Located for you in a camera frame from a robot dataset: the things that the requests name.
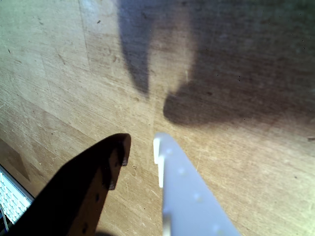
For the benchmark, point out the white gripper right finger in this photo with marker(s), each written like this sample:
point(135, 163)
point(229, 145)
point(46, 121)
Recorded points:
point(187, 201)

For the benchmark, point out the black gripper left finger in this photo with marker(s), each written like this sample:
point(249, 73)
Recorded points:
point(73, 191)

